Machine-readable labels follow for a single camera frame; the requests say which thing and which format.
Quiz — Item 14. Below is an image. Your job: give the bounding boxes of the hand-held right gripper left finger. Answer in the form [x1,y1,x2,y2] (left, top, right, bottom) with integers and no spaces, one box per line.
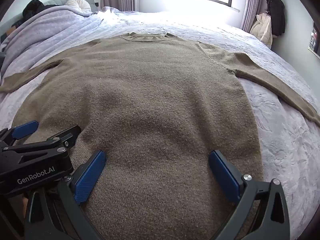
[24,150,107,240]

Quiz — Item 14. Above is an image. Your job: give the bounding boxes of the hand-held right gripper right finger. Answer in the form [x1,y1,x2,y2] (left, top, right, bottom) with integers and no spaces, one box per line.
[209,150,290,240]

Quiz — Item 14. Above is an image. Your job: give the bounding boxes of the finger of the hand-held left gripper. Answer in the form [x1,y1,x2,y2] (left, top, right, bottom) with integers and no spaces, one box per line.
[0,120,39,147]
[2,125,82,155]

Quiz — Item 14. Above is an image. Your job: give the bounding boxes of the brown knit sweater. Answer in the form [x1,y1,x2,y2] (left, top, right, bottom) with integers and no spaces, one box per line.
[0,31,320,240]

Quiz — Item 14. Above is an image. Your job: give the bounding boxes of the black clothes pile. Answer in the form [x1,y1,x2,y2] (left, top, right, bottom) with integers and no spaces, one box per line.
[22,0,52,18]

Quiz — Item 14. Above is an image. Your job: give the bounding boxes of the lavender embossed bedspread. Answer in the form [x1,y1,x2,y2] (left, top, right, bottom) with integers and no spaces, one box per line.
[0,10,320,240]

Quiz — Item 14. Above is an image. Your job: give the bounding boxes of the purple quilted blanket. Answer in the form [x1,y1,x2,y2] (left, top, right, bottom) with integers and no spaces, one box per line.
[0,5,105,80]

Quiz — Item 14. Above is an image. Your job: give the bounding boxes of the white crumpled sheet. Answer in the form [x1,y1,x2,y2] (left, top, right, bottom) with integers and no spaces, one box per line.
[96,6,123,18]

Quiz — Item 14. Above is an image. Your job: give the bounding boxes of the round white cushion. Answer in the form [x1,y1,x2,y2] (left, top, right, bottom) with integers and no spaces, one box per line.
[65,0,92,17]

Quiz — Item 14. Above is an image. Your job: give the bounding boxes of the beige hanging coat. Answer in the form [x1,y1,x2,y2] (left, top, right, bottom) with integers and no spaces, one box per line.
[249,12,273,46]

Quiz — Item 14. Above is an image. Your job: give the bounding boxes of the black hanging coat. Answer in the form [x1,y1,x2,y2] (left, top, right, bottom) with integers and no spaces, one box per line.
[265,0,286,37]

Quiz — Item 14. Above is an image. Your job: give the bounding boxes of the framed wall picture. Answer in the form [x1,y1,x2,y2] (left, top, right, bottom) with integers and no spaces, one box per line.
[307,22,320,58]

